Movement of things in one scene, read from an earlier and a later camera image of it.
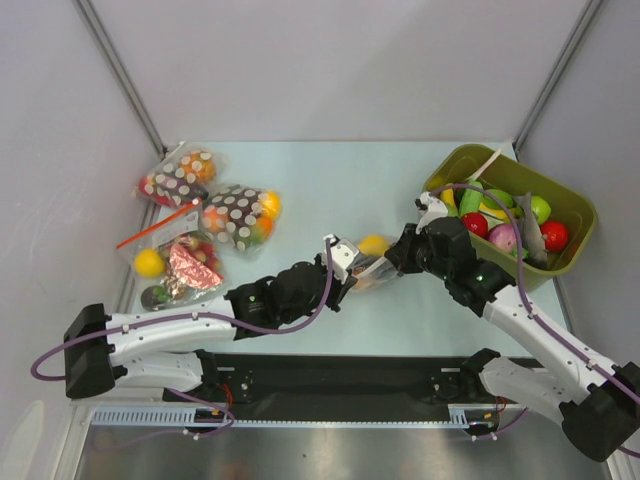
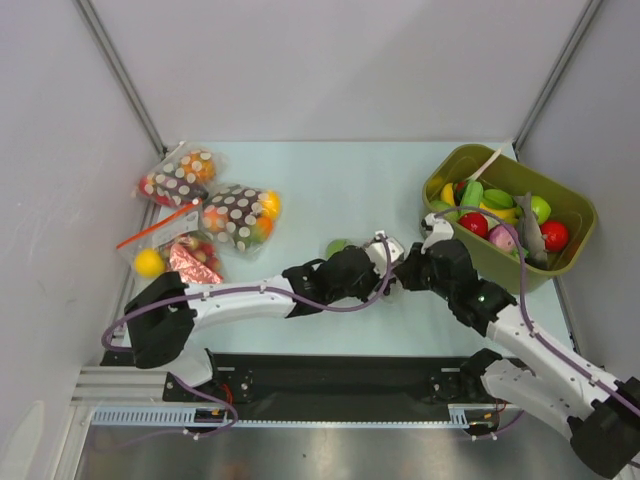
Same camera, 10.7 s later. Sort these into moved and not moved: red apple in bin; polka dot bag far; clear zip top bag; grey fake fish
Moved: clear zip top bag
Not moved: polka dot bag far; grey fake fish; red apple in bin
